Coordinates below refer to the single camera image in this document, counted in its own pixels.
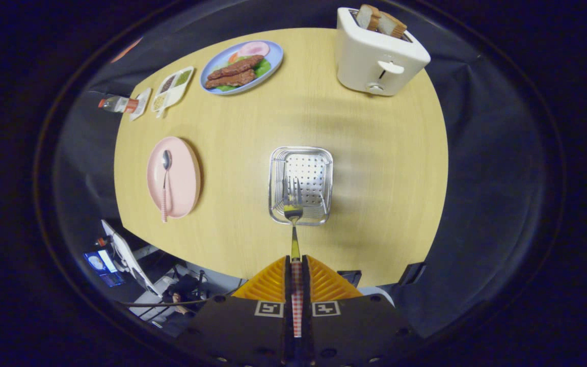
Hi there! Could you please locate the white square coaster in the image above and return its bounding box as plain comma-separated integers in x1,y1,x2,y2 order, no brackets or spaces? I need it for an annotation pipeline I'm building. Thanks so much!
129,88,152,121

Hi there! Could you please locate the white flat panel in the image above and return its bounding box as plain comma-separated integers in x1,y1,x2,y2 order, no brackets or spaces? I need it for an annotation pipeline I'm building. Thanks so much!
101,219,163,298

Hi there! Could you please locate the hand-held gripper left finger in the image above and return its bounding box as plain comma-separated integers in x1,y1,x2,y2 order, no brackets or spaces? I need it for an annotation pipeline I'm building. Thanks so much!
179,255,292,367

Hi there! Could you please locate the blue round plate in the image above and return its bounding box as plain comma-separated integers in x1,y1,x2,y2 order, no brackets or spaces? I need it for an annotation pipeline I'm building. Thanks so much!
200,40,284,96

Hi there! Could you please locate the white toaster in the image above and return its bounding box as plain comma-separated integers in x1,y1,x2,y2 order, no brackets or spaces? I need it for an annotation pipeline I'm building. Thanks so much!
335,7,432,96

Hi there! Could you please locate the white divided bean tray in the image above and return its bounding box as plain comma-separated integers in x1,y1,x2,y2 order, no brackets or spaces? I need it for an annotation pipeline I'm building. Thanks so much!
151,66,195,119

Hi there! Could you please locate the pink ham slice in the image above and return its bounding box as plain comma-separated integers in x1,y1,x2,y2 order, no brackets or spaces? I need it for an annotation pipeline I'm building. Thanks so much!
236,41,271,58

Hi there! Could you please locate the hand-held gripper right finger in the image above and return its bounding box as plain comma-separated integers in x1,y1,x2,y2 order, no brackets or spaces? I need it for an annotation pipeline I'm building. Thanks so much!
302,255,420,367

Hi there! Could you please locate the brown grilled meat strip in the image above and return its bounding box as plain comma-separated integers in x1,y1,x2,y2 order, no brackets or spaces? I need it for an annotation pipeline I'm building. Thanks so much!
208,55,265,81
204,69,257,89

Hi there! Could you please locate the metal wire basket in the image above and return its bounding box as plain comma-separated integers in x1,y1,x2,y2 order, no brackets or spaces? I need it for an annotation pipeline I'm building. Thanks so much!
268,146,334,226

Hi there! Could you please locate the laptop with blue screen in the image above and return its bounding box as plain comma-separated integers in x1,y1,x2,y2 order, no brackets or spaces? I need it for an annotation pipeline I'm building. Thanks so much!
84,250,126,287

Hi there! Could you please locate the black table bracket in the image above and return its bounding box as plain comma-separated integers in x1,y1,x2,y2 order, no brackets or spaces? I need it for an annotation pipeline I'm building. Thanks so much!
338,270,362,289
399,261,426,286

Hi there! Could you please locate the fork with red checked handle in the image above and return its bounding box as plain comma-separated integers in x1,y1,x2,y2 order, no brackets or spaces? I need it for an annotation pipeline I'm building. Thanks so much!
281,176,304,338

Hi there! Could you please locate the clear water bottle red cap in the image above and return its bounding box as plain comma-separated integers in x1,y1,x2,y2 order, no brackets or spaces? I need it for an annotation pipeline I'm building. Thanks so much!
98,96,140,114

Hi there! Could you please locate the pink round plate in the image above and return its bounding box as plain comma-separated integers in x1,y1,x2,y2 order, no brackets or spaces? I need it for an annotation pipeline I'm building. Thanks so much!
146,136,201,220

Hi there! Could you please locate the spoon with red checked handle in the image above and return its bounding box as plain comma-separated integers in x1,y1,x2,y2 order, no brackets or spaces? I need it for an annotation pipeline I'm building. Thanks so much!
160,149,173,223

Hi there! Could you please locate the toast bread slice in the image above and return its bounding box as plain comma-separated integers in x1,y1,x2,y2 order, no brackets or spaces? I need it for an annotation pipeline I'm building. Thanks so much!
356,4,382,31
378,11,408,39

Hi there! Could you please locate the green lettuce leaf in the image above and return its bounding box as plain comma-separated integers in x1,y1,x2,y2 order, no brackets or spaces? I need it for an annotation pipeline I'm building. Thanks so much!
215,59,273,92

